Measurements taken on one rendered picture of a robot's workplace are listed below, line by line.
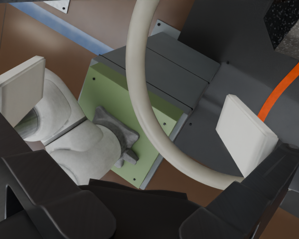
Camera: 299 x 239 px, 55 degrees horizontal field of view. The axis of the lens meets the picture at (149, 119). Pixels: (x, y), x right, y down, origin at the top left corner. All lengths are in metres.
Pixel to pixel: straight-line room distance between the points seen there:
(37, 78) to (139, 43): 0.26
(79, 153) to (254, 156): 0.71
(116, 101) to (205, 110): 0.94
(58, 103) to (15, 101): 0.67
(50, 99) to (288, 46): 0.76
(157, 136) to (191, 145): 1.46
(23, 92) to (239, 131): 0.13
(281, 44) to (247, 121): 0.91
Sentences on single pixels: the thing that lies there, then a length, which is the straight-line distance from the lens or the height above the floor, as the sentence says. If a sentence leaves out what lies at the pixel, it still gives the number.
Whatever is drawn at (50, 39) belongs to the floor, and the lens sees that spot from 2.19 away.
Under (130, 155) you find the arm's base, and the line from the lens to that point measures 1.00.
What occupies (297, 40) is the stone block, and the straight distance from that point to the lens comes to 1.04.
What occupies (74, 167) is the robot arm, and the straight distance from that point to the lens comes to 0.83.
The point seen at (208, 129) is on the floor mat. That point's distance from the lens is 1.86.
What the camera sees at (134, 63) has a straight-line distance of 0.44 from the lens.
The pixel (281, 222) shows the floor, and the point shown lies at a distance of 2.21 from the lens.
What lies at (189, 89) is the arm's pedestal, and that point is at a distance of 1.17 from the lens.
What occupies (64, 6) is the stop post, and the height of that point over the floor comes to 0.01.
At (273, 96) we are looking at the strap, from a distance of 1.75.
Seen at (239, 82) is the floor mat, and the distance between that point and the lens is 1.73.
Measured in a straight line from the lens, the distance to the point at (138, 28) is 0.43.
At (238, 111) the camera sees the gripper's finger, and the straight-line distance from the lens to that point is 0.19.
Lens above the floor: 1.68
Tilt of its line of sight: 59 degrees down
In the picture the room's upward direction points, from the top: 137 degrees counter-clockwise
